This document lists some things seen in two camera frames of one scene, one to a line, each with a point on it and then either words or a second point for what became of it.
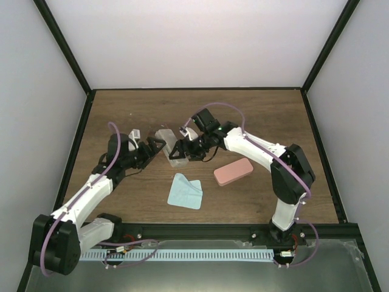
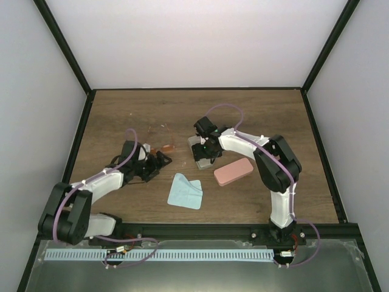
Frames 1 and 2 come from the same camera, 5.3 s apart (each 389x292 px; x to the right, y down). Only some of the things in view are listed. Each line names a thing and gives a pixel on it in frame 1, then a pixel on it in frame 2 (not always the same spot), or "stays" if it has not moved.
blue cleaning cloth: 185,193 stays
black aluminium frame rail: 231,232 stays
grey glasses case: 169,137 to 203,163
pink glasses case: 233,171 stays
